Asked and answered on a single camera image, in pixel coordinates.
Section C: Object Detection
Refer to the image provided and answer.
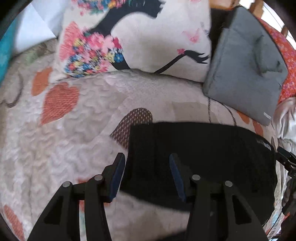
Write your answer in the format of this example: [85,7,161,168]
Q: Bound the teal fuzzy cloth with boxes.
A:
[0,17,18,83]

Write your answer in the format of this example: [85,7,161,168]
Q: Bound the red floral bedsheet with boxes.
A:
[258,19,296,104]

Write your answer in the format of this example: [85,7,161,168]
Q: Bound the wooden headboard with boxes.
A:
[209,1,292,37]

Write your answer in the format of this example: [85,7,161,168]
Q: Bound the grey laptop bag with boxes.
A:
[203,6,288,126]

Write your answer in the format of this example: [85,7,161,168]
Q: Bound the white fleece blanket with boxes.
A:
[272,97,296,154]

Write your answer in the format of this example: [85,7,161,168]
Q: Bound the black pants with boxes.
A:
[120,122,278,224]

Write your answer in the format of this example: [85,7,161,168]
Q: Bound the heart-patterned quilted bedspread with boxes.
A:
[1,40,278,240]

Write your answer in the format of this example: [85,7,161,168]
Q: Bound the white floral silhouette pillow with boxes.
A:
[50,1,211,82]

